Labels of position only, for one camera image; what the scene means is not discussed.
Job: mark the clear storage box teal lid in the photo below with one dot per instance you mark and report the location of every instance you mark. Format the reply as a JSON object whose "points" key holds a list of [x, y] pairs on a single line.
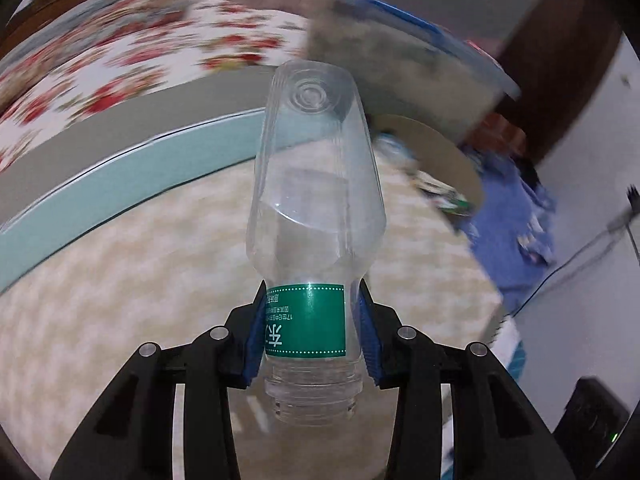
{"points": [[475, 5]]}

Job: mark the beige plastic bin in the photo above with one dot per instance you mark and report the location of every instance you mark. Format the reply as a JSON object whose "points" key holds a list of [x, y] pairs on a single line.
{"points": [[440, 155]]}

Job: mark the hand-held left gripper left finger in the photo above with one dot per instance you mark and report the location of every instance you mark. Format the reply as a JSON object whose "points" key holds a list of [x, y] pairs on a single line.
{"points": [[255, 345]]}

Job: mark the floral quilt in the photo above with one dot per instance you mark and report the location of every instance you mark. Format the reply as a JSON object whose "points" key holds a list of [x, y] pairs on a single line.
{"points": [[75, 25]]}

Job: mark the clear bottle with green label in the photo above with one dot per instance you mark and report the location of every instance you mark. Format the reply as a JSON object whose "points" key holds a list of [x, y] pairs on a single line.
{"points": [[315, 185]]}

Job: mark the black electronic box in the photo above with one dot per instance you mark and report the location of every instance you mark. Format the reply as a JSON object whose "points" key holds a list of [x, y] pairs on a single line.
{"points": [[590, 420]]}

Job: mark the blue cloth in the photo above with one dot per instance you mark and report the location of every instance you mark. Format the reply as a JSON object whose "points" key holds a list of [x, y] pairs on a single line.
{"points": [[510, 220]]}

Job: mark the dark wooden cabinet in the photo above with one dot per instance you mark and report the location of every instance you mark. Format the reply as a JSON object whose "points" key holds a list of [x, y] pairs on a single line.
{"points": [[565, 85]]}

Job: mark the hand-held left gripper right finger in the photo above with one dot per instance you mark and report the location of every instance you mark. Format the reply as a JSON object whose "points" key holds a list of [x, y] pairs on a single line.
{"points": [[369, 345]]}

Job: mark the carved wooden bed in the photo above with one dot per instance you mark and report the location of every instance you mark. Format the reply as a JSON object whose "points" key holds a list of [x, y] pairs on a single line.
{"points": [[125, 60]]}

